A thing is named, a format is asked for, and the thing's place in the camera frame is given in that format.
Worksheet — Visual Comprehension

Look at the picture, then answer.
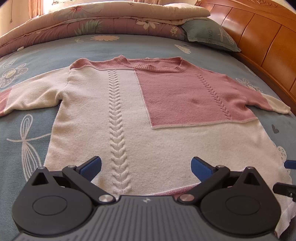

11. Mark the orange patterned left curtain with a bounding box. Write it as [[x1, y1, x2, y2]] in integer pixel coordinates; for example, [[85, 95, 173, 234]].
[[28, 0, 52, 19]]

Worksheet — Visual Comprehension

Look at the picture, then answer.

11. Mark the pink and cream sweater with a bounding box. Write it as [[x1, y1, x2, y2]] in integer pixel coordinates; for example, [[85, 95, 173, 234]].
[[0, 55, 296, 238]]

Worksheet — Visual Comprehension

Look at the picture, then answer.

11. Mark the folded pink floral quilt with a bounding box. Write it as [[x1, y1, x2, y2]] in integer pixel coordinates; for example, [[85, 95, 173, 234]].
[[1, 1, 210, 56]]

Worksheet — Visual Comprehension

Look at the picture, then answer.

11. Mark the grey-green flower pillow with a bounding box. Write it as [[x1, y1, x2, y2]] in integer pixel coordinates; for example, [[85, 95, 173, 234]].
[[181, 18, 241, 52]]

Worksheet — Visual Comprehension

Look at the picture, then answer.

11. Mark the blue floral bed sheet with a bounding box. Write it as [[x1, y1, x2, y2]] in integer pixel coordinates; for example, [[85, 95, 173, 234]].
[[0, 34, 296, 241]]

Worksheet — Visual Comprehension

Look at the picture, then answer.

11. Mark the wooden headboard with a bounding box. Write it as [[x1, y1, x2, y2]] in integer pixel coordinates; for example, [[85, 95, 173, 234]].
[[196, 0, 296, 113]]

